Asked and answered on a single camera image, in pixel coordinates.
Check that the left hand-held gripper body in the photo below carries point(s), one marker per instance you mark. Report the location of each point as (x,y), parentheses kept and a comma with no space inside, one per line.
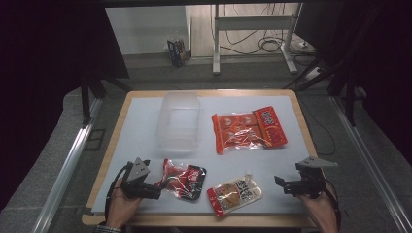
(136,171)

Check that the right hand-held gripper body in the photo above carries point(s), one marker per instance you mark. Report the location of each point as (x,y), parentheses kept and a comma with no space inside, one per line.
(311,183)

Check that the red and black snack packet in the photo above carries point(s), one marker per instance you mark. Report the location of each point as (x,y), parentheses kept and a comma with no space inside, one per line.
(186,181)

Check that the large red snack packet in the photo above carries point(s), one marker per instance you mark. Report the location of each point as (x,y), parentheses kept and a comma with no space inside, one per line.
(249,129)

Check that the clear plastic container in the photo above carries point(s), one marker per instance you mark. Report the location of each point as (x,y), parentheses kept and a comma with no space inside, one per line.
(178,123)

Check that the person's right hand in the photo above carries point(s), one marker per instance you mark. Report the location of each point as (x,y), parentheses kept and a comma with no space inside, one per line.
(324,213)

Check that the person's left hand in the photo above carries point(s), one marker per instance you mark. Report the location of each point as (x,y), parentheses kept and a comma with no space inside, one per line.
(120,208)

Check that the white and red snack packet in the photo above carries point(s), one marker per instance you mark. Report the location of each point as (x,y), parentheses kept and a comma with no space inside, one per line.
(234,195)

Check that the black floor plate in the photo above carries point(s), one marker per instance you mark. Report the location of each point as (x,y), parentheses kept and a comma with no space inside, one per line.
(95,139)

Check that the person's left plaid sleeve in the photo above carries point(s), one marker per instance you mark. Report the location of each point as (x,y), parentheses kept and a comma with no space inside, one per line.
(107,229)

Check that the black metal stand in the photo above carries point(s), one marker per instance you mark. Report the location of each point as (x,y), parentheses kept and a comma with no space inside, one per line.
(85,100)
(350,97)

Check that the white power strip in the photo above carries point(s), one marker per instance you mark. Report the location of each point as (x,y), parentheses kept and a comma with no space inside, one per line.
(313,73)

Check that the blue carton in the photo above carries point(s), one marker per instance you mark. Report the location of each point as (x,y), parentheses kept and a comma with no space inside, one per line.
(177,50)

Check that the black curtain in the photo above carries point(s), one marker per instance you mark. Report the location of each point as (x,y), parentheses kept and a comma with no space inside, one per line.
(382,64)
(48,64)

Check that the aluminium rail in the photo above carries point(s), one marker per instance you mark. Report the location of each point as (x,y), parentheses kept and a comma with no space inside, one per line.
(372,165)
(64,171)

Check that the white desk frame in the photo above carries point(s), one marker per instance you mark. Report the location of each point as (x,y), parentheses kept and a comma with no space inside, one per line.
(252,22)

